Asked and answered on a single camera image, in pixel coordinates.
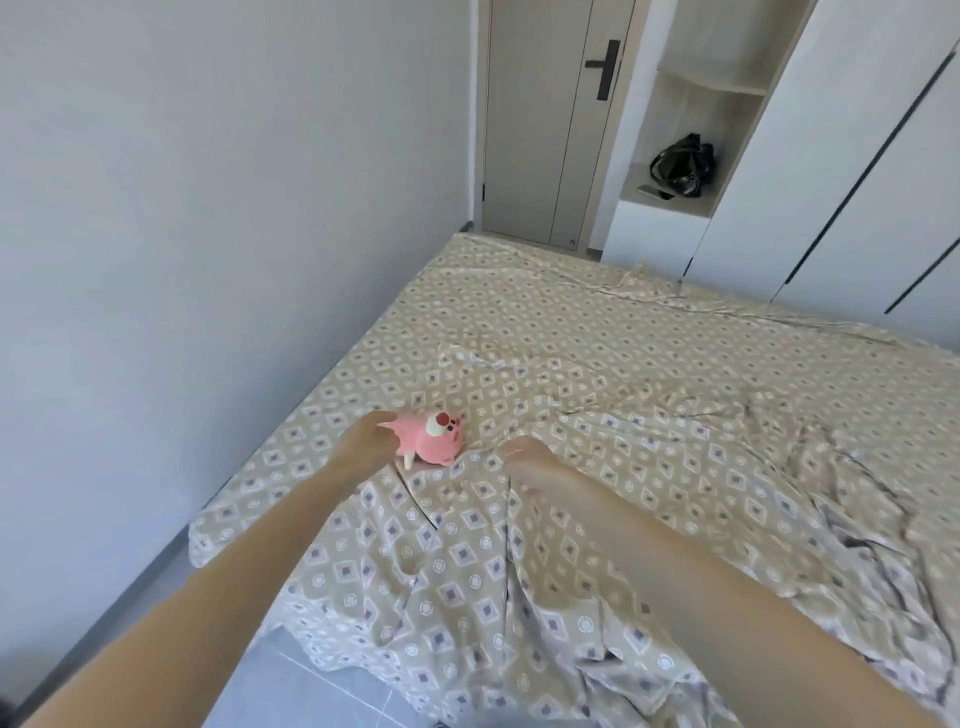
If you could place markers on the person's left hand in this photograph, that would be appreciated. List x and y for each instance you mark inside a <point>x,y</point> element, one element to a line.
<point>364,444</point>

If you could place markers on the person's right hand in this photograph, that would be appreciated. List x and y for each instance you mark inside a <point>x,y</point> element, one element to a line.
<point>534,465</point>

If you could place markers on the person's left fingers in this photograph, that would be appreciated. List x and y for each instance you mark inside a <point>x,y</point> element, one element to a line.
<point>388,429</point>

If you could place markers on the person's right fingers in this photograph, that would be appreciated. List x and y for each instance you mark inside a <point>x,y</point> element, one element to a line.
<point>516,452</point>

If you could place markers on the pink plush toy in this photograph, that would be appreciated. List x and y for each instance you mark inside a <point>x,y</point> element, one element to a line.
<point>431,439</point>

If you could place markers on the beige patterned bed sheet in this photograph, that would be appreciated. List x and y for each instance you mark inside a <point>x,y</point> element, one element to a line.
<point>600,465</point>

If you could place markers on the small dark flat object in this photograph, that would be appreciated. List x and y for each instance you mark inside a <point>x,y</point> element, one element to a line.
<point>657,192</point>

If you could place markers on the black handbag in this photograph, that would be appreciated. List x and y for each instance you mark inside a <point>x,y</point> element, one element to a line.
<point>682,166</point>

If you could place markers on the beige wooden door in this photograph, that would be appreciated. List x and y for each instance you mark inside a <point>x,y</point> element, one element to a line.
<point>559,112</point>

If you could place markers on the open wooden shelf unit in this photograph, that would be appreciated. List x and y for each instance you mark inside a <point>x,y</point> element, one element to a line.
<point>694,105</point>

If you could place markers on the white wardrobe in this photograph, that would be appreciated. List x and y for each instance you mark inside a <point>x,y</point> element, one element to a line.
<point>825,150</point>

